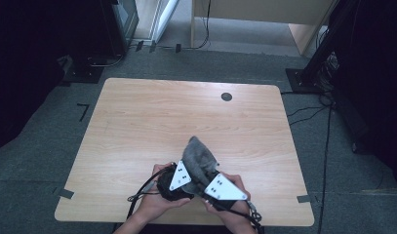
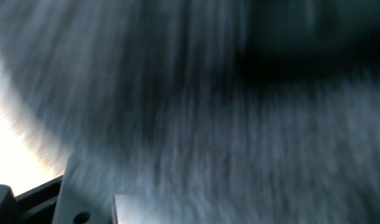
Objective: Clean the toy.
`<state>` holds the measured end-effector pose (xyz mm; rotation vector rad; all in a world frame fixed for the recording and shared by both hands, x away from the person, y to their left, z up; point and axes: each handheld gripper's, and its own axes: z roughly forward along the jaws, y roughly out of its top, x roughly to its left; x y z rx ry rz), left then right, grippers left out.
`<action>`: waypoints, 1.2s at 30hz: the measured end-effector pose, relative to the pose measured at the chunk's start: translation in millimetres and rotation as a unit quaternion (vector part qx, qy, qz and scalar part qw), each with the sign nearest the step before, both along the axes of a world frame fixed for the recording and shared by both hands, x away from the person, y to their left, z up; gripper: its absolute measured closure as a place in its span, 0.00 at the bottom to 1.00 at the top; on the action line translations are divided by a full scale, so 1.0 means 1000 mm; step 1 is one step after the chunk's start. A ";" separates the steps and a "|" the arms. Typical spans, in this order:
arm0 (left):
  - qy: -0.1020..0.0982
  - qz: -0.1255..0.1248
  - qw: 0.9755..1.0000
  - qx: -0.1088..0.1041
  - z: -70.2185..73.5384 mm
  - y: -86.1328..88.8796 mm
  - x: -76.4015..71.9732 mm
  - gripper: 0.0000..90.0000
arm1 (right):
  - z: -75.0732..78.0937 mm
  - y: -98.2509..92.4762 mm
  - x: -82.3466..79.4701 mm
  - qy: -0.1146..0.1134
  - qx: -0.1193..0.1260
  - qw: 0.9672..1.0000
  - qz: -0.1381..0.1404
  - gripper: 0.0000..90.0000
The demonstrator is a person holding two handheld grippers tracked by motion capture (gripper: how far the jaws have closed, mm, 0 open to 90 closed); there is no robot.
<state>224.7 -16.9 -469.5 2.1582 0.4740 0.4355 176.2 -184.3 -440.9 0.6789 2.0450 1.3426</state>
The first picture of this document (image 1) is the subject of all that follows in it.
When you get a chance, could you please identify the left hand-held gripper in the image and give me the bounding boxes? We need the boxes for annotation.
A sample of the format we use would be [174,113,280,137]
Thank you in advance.
[156,159,196,202]

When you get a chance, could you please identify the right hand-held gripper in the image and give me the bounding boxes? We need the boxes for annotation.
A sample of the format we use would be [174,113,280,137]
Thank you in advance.
[199,173,249,213]

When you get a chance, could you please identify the grey knitted cloth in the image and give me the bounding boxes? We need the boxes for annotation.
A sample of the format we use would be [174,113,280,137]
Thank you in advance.
[180,136,220,196]

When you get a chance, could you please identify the person's left hand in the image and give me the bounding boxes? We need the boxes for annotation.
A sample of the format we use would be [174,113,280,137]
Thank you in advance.
[134,162,192,226]

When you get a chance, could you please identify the black metal stand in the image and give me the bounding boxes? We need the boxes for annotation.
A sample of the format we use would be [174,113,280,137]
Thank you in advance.
[285,0,361,96]

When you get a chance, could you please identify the white upright panel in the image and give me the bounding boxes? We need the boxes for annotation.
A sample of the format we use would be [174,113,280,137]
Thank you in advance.
[148,0,180,44]

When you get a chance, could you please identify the black cabinet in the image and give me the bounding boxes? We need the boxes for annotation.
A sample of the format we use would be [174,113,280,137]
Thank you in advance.
[99,0,140,59]

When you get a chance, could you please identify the beige wooden desk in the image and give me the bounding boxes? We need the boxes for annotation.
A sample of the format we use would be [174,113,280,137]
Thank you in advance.
[189,0,337,57]

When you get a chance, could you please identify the dark curtain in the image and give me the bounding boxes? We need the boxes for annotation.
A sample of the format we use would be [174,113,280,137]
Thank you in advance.
[0,0,102,154]
[332,0,397,188]

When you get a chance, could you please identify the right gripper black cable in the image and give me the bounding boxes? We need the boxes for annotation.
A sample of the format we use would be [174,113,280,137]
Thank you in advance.
[215,198,266,234]

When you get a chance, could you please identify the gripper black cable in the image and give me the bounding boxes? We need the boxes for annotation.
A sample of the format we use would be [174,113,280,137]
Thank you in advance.
[215,198,266,234]
[126,165,175,219]

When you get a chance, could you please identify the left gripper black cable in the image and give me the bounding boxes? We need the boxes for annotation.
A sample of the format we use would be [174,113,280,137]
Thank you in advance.
[126,165,175,219]

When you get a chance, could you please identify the long black floor cable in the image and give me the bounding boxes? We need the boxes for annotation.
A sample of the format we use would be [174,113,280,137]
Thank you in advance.
[316,105,334,234]

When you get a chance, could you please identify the black floor cables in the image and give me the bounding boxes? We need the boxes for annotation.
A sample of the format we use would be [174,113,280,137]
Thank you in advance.
[280,90,335,127]

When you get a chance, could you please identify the black stand base plate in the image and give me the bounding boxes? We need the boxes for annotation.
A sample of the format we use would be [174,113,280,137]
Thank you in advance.
[60,56,105,85]

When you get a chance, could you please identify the black hanging cable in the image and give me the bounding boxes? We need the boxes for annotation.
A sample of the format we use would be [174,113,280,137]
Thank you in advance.
[184,0,212,51]

